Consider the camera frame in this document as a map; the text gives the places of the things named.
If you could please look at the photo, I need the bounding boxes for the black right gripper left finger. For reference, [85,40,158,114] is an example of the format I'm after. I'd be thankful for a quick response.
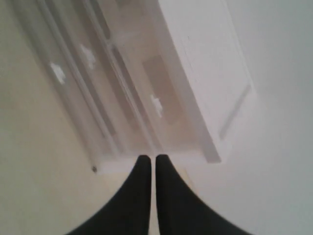
[69,155,151,235]

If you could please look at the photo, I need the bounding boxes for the white plastic drawer cabinet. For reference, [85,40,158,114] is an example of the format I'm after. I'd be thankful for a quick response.
[32,0,253,171]

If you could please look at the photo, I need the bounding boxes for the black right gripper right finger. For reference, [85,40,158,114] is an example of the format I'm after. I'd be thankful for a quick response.
[156,154,248,235]

